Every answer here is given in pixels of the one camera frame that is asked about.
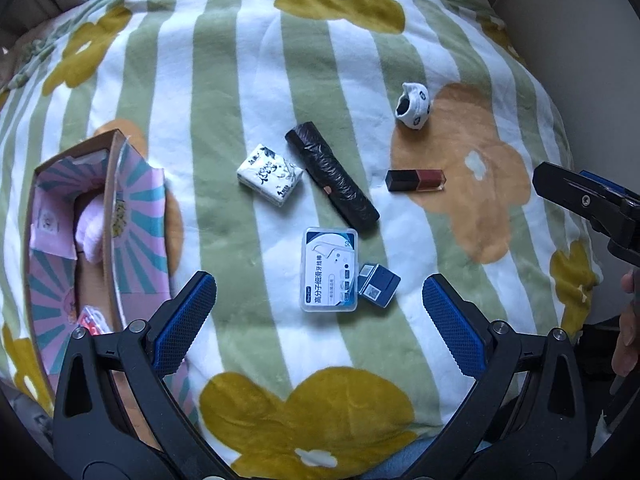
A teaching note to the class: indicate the clear floss pick box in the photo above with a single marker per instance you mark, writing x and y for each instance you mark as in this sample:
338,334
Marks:
325,270

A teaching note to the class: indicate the striped flower print blanket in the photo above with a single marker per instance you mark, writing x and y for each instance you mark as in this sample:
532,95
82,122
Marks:
225,85

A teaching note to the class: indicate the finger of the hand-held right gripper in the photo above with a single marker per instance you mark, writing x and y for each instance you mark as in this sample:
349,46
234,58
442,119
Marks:
575,195

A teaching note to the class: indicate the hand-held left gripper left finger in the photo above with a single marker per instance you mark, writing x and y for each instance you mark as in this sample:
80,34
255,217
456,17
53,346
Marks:
185,325

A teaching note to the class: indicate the small dark blue box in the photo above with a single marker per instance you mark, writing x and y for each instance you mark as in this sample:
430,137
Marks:
380,282

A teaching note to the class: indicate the person's right hand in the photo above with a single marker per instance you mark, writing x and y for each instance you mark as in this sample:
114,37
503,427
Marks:
629,330

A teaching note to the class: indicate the pink folded towel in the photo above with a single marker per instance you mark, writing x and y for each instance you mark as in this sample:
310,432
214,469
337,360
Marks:
90,230

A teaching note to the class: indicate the white printed tissue pack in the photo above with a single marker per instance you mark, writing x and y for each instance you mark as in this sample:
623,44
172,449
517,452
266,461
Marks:
270,172

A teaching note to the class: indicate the cardboard box with printed lining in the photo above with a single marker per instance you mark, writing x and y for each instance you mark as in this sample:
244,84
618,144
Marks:
135,210

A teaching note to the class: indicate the brown and black lipstick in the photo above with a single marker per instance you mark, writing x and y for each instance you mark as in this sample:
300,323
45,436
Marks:
415,181

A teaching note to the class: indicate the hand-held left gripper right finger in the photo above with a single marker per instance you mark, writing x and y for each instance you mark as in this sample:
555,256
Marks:
452,325

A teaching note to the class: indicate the red and blue floss box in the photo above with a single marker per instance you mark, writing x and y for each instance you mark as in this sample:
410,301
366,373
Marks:
92,321

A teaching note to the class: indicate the black garbage bag roll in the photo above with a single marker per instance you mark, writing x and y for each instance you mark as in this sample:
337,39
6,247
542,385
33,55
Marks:
330,175

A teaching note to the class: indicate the white and black sock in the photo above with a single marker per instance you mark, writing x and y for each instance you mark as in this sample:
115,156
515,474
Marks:
417,110

